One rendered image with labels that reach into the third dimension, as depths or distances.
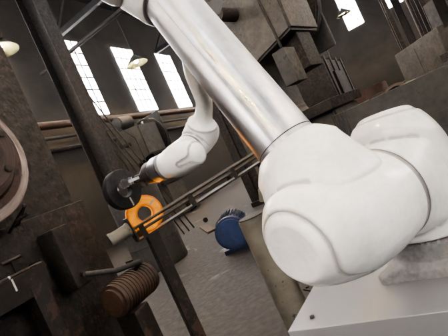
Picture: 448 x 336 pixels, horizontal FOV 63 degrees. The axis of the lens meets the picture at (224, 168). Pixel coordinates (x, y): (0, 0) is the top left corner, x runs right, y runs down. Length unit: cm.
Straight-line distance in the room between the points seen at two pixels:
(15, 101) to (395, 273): 160
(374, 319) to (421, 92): 224
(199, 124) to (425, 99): 184
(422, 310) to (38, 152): 154
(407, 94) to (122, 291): 212
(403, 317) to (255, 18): 316
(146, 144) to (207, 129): 792
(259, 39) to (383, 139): 293
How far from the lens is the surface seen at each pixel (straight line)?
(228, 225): 311
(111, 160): 562
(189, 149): 111
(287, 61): 314
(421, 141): 63
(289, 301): 153
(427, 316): 60
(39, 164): 174
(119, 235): 151
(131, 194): 142
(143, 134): 920
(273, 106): 56
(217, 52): 62
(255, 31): 353
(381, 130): 64
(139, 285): 145
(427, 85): 275
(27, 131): 179
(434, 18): 434
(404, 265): 70
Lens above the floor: 76
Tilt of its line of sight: 1 degrees down
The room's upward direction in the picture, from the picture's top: 25 degrees counter-clockwise
